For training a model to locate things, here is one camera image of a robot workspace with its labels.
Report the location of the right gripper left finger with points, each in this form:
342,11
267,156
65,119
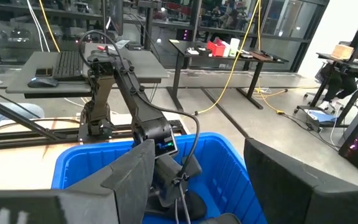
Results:
73,205

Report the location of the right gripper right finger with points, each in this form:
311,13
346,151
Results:
306,202

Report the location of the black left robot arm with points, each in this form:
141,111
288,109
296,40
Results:
141,109

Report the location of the blue plastic bin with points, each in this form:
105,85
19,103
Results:
228,174

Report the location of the person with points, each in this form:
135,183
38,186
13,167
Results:
337,84
11,113

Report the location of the grey computer desk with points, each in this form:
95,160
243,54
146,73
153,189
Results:
135,68

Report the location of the black computer mouse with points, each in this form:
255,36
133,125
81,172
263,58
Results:
42,82

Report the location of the red plastic box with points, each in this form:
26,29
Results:
216,49

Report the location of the black keyboard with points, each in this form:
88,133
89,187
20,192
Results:
67,65

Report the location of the white cylinder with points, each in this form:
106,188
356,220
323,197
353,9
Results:
234,46

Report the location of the black standing desk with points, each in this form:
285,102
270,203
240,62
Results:
325,57

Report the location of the cardboard box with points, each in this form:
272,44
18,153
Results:
342,52

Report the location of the black-framed glass wall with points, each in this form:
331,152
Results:
310,34

